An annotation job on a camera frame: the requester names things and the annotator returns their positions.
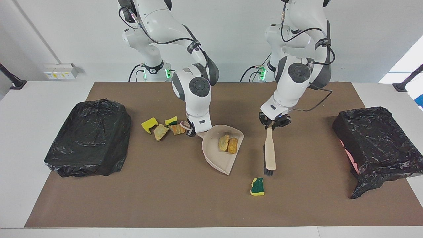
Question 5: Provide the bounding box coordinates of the brown table mat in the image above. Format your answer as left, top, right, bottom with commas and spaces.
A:
25, 82, 423, 228

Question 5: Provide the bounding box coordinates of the notched yellow sponge piece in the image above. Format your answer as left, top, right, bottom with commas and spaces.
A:
141, 117, 159, 134

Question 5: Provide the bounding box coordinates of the large yellow green sponge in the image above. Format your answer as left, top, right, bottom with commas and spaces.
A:
250, 177, 265, 196

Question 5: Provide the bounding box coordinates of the black base cable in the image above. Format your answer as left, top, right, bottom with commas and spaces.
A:
128, 64, 146, 82
240, 65, 265, 82

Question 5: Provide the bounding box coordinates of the white wall socket box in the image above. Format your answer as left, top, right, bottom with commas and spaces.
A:
44, 63, 79, 80

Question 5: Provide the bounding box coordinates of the black bag lined pink bin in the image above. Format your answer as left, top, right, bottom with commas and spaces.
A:
332, 106, 423, 199

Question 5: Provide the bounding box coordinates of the beige plastic dustpan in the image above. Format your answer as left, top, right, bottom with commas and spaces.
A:
180, 121, 244, 176

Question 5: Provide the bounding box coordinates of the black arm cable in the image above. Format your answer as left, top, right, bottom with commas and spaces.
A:
118, 7, 212, 80
280, 0, 336, 113

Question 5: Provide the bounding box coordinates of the black clamp stand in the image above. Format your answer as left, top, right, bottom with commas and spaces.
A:
0, 63, 27, 90
392, 64, 423, 92

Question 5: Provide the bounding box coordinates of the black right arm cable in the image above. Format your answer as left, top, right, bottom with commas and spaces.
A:
118, 7, 212, 80

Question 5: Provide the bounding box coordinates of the beige hand brush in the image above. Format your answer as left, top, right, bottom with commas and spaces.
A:
263, 127, 276, 176

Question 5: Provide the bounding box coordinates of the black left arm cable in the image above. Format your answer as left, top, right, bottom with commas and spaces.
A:
280, 0, 336, 113

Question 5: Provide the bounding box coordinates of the pale bread piece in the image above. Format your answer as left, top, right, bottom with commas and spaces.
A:
153, 124, 170, 141

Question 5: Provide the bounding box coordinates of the pale striped bread chunk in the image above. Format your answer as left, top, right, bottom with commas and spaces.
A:
218, 134, 230, 152

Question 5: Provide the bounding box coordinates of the orange toasted bread piece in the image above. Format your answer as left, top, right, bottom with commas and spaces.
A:
168, 123, 186, 135

